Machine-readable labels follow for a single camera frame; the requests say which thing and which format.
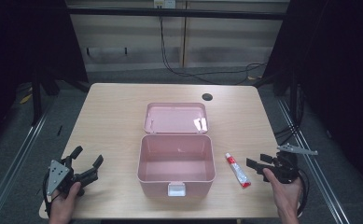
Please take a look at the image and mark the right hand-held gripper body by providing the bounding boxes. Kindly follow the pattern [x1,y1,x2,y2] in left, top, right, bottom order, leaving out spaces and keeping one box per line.
[269,142,319,185]

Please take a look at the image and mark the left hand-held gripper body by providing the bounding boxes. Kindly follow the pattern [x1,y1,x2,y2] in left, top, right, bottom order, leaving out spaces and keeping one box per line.
[46,157,100,198]

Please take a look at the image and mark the red and white ointment tube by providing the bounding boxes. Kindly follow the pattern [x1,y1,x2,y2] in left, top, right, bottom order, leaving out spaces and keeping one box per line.
[225,152,252,189]

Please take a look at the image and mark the pink plastic storage box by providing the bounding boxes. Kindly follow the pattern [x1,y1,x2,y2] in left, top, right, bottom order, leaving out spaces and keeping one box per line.
[136,102,216,198]

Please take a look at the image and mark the person's right hand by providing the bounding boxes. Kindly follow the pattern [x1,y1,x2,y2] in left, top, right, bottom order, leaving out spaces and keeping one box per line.
[262,167,303,217]

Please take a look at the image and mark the person's left hand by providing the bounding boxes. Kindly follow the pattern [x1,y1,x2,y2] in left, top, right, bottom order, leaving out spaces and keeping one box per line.
[49,181,82,220]

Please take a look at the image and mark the black stand pole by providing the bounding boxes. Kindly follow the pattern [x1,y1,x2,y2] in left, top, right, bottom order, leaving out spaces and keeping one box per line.
[31,73,44,126]

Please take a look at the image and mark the dark curtain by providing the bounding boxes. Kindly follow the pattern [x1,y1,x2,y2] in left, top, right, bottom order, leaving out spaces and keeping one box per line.
[261,0,363,195]
[0,0,90,157]

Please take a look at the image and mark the black horizontal metal bar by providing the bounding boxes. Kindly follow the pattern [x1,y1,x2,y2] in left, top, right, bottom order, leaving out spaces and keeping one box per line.
[66,7,291,21]

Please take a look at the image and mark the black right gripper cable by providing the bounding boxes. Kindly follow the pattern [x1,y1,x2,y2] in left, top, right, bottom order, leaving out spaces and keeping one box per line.
[295,168,311,217]

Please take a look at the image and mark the metal floor rail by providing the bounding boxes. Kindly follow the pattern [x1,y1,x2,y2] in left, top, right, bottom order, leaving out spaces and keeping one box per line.
[276,98,353,224]
[0,104,56,224]

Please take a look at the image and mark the black floor cables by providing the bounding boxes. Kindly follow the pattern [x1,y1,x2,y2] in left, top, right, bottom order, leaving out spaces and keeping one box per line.
[272,123,300,147]

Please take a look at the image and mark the black wall cable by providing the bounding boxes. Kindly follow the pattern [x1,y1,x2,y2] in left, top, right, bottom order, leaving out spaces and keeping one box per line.
[159,15,268,86]

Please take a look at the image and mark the white wall socket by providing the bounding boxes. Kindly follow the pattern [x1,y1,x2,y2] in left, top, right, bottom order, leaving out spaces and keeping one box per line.
[153,0,177,9]

